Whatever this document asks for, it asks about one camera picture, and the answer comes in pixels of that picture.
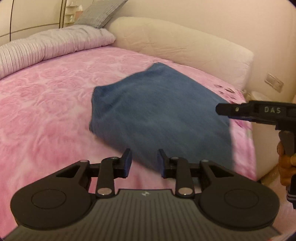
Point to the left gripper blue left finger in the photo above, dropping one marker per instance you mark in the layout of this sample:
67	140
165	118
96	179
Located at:
110	169

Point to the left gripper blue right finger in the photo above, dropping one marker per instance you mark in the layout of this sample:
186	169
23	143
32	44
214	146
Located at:
179	169

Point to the blue denim jeans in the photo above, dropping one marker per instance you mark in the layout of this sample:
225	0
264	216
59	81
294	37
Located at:
161	108

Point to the person's right hand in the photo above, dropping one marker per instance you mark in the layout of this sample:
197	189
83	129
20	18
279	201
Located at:
286	166

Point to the white plastic bucket with lid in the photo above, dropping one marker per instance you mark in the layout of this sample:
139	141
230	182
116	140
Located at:
256	96

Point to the white bed headboard cushion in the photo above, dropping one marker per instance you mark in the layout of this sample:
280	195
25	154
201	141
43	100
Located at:
216	56

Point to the pink floral bed blanket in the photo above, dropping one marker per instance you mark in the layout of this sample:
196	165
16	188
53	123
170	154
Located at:
45	114

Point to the striped grey pink duvet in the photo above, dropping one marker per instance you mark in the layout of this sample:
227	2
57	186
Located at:
22	53

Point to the grey checkered pillow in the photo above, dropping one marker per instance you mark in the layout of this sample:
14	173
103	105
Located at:
99	13

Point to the white dressing table with mirror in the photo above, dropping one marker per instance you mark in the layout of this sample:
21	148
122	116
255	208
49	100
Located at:
73	9

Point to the white wardrobe with black lines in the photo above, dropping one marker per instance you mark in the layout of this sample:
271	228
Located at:
22	18

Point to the wall switch and socket panel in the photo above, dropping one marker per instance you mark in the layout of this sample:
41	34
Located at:
274	82

